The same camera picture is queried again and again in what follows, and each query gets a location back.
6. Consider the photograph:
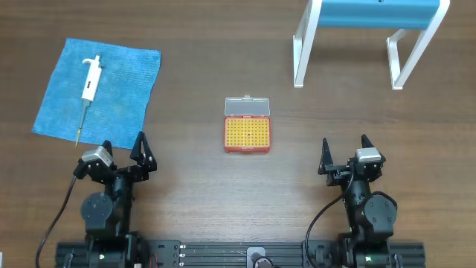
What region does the red and yellow tip box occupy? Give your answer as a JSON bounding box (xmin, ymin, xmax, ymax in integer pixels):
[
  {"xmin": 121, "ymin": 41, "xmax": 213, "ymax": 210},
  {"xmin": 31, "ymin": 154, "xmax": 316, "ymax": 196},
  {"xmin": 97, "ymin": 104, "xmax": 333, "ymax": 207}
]
[{"xmin": 223, "ymin": 95, "xmax": 272, "ymax": 155}]

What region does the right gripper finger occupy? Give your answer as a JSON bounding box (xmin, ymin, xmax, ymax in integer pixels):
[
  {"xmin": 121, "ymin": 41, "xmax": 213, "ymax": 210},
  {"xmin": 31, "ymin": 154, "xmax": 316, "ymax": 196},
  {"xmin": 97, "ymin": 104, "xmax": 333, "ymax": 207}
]
[
  {"xmin": 318, "ymin": 137, "xmax": 335, "ymax": 171},
  {"xmin": 360, "ymin": 133, "xmax": 387, "ymax": 162}
]

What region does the white and blue stand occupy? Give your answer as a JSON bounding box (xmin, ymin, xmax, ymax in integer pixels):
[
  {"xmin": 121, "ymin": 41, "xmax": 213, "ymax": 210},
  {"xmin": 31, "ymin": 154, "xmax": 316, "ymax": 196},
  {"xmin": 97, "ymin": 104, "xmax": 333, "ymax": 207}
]
[{"xmin": 292, "ymin": 0, "xmax": 451, "ymax": 90}]

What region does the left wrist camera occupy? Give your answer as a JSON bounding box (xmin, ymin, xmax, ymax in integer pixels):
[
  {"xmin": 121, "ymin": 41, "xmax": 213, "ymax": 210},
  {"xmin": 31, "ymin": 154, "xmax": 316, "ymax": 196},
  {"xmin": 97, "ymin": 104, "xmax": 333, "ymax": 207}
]
[{"xmin": 80, "ymin": 145, "xmax": 114, "ymax": 168}]

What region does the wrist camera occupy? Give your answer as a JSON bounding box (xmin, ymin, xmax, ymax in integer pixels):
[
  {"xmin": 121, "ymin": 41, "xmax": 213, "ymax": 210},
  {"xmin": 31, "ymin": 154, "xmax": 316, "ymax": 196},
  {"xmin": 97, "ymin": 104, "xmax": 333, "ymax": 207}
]
[
  {"xmin": 355, "ymin": 147, "xmax": 382, "ymax": 164},
  {"xmin": 80, "ymin": 145, "xmax": 114, "ymax": 168}
]

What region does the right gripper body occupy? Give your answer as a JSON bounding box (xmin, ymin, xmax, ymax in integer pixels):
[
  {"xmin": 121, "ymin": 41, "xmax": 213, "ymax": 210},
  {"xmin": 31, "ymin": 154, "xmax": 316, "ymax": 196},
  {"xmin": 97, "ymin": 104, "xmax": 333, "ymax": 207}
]
[{"xmin": 318, "ymin": 158, "xmax": 387, "ymax": 187}]

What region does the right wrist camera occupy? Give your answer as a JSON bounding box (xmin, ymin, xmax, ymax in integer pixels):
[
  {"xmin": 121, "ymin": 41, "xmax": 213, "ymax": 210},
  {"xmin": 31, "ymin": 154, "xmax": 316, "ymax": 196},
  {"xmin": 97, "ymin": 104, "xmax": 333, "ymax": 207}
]
[{"xmin": 355, "ymin": 147, "xmax": 382, "ymax": 164}]

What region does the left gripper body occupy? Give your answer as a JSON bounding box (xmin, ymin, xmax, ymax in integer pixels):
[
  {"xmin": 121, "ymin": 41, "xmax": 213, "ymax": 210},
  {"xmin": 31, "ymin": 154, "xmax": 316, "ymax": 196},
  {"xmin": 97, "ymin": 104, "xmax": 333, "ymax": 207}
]
[{"xmin": 73, "ymin": 159, "xmax": 149, "ymax": 185}]

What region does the black cable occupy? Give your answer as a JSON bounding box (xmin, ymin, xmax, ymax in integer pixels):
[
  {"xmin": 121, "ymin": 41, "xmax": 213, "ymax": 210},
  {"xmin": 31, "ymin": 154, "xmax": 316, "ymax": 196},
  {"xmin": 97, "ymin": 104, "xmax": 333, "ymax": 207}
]
[
  {"xmin": 304, "ymin": 170, "xmax": 354, "ymax": 268},
  {"xmin": 35, "ymin": 174, "xmax": 78, "ymax": 268}
]

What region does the white pipette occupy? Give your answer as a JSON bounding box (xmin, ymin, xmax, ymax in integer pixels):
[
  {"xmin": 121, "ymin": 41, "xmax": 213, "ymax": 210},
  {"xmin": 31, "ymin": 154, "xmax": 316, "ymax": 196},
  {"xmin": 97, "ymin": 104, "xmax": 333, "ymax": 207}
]
[{"xmin": 74, "ymin": 54, "xmax": 104, "ymax": 147}]

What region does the mounting rail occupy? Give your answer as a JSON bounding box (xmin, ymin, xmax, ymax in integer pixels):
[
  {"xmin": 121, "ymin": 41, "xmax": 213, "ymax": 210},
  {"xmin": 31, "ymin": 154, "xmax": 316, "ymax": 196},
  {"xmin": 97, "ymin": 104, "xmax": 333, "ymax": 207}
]
[{"xmin": 55, "ymin": 240, "xmax": 427, "ymax": 268}]

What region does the blue cloth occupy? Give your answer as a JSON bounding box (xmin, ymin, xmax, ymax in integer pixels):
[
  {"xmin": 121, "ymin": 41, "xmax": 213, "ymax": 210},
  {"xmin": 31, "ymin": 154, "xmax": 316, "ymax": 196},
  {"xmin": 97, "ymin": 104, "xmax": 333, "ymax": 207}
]
[{"xmin": 31, "ymin": 36, "xmax": 162, "ymax": 150}]

